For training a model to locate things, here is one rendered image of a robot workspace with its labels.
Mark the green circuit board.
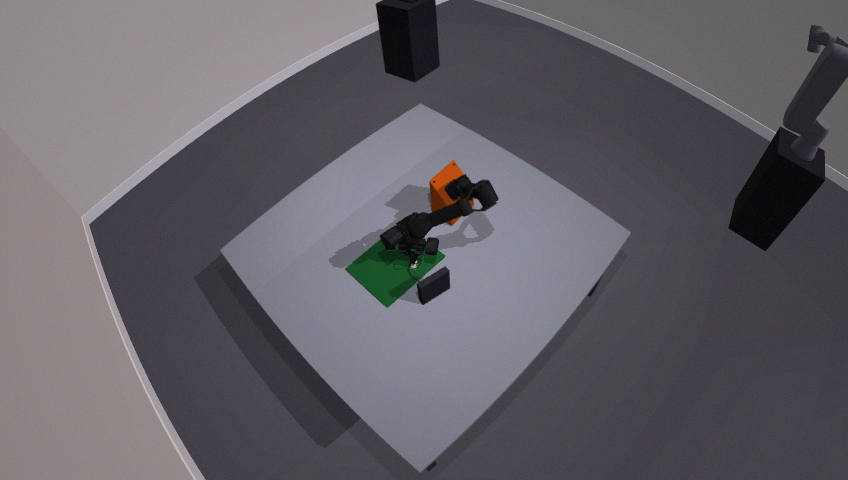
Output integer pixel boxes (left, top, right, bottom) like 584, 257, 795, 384
345, 239, 446, 308

